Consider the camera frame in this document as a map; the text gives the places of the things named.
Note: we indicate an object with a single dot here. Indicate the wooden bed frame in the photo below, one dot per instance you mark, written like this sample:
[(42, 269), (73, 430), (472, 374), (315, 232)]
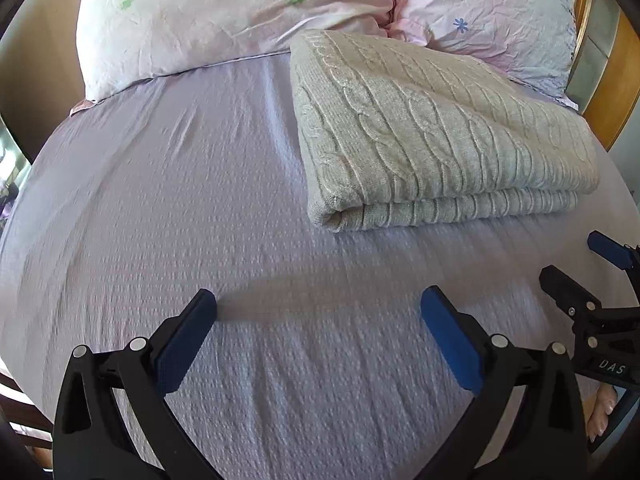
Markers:
[(25, 410)]

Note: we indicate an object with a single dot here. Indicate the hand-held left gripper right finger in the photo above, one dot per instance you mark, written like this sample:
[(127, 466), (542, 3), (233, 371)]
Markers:
[(452, 340)]

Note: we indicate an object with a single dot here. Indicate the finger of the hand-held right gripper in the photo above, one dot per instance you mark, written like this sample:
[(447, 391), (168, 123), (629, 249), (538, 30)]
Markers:
[(575, 294), (609, 251)]

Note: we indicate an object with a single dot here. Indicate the pink floral tree-print pillow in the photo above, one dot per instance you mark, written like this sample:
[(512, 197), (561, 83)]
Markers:
[(210, 15)]

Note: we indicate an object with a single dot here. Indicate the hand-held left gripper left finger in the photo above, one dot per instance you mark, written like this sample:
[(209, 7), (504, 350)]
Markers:
[(181, 345)]

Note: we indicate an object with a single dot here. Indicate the wooden headboard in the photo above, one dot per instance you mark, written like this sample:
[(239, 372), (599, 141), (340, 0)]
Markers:
[(607, 60)]

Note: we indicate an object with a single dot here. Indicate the bed with lilac sheet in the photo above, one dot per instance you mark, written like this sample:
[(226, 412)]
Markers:
[(190, 220)]

